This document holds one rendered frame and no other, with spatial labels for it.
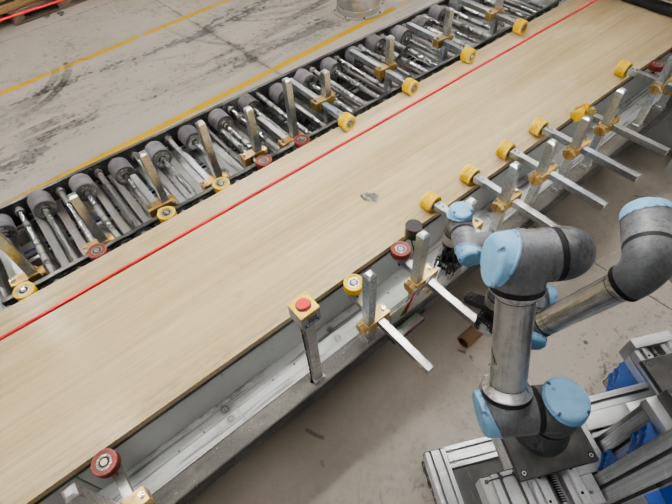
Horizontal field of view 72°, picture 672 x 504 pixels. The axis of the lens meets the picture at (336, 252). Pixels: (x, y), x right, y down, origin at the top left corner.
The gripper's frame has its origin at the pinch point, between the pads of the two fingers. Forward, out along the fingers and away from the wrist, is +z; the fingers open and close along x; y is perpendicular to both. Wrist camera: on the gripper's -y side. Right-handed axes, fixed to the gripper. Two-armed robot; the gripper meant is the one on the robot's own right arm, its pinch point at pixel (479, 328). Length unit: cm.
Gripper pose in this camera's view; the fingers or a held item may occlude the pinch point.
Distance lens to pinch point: 181.1
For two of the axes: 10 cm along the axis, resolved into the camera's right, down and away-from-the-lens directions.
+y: 6.3, 5.9, -5.0
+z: 0.5, 6.2, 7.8
